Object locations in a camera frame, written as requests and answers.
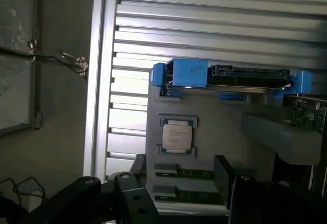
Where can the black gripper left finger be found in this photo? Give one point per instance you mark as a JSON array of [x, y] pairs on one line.
[[132, 201]]

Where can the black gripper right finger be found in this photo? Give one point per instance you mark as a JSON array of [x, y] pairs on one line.
[[222, 183]]

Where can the silver CPU chip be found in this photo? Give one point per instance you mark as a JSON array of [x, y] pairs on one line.
[[176, 136]]

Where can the green RAM stick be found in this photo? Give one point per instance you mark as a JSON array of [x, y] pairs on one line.
[[196, 198]]

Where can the grey parts rack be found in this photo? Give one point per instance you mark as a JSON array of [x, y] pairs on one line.
[[219, 132]]

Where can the black disk drive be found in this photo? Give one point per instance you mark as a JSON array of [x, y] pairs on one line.
[[245, 77]]

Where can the green graphics card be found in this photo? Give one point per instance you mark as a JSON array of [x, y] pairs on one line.
[[306, 114]]

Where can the grey framed panel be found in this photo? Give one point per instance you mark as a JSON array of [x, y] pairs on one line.
[[15, 55]]

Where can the blue disk carrier bracket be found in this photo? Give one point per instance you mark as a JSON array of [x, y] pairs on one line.
[[189, 71]]

